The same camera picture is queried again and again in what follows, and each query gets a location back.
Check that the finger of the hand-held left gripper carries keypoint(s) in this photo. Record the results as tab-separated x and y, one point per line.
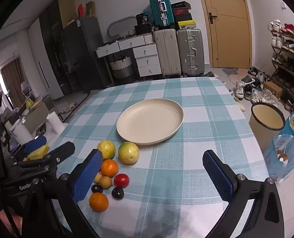
35	142
65	150

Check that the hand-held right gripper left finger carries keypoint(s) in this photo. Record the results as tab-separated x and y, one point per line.
87	176

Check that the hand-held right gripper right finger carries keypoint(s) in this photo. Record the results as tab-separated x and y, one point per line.
218	176

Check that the brown longan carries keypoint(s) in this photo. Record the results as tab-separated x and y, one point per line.
98	177
106	182

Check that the dark plum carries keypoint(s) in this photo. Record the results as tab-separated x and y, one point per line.
117	192
97	188

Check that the orange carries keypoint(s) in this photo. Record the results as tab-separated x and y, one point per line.
109	167
98	202

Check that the yellow-green guava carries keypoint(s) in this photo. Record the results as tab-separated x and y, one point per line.
106	149
128	152

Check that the red tomato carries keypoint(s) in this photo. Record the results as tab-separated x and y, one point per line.
121	180

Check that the cream round plate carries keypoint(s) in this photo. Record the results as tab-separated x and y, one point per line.
150	121

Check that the yellow plastic bag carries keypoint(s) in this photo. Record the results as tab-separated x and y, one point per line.
36	152

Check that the white paper towel roll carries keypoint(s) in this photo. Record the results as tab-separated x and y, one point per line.
54	122

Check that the brown curtain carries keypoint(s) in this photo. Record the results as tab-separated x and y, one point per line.
13	79

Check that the beige trash bin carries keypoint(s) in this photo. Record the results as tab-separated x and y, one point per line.
267	126

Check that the blue shopping bag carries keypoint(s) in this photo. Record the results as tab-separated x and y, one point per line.
285	151

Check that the dark wardrobe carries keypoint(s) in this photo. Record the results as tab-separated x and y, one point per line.
50	54

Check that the pile of sneakers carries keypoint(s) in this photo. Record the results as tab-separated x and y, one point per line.
251	86

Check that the black refrigerator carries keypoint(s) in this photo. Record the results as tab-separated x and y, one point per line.
83	54

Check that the woven laundry basket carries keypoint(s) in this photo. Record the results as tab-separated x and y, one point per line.
121	68

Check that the brown cardboard box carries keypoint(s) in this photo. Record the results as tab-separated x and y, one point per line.
272	88

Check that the white drawer cabinet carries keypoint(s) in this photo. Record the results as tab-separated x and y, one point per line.
147	60

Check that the white desk with drawers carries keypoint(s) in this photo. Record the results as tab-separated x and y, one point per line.
127	44

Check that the metal shoe rack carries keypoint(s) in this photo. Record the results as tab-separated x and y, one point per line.
289	70

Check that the silver suitcase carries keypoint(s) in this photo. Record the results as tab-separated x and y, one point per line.
190	52

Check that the beige suitcase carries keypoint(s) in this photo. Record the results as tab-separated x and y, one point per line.
167	52

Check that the shoe rack with shoes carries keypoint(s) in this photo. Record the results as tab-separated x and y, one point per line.
291	47

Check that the yellow wooden door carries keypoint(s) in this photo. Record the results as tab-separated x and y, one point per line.
226	22

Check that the yellow and black shoe box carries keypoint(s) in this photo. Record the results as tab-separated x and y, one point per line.
186	24

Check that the red and black shoe box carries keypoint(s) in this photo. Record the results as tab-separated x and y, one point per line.
182	12

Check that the teal suitcase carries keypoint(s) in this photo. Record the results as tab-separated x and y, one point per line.
159	7

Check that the grey oval frame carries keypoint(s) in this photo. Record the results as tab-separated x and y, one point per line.
112	24

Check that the white light switch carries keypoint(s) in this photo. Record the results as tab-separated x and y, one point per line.
282	5

